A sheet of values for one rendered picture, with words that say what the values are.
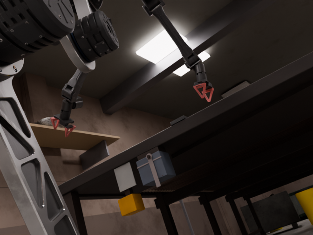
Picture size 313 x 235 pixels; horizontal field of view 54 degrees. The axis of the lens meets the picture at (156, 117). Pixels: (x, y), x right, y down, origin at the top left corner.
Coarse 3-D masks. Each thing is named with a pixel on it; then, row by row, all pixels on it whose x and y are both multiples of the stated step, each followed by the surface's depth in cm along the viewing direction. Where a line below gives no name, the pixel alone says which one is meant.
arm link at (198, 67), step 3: (198, 63) 172; (195, 66) 172; (198, 66) 171; (201, 66) 171; (195, 69) 172; (198, 69) 171; (201, 69) 170; (204, 69) 171; (195, 72) 173; (198, 72) 170; (201, 72) 171
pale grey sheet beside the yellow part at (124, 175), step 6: (120, 168) 154; (126, 168) 153; (120, 174) 154; (126, 174) 152; (132, 174) 150; (120, 180) 153; (126, 180) 151; (132, 180) 150; (120, 186) 152; (126, 186) 151; (132, 186) 149
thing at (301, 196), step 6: (312, 186) 579; (300, 192) 580; (306, 192) 575; (312, 192) 574; (300, 198) 581; (306, 198) 573; (312, 198) 570; (300, 204) 587; (306, 204) 573; (312, 204) 567; (306, 210) 574; (312, 210) 566; (312, 216) 566; (312, 222) 568
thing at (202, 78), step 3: (204, 72) 170; (198, 75) 170; (201, 75) 169; (204, 75) 170; (198, 78) 170; (201, 78) 169; (204, 78) 169; (198, 81) 167; (201, 81) 167; (204, 81) 165; (207, 81) 168
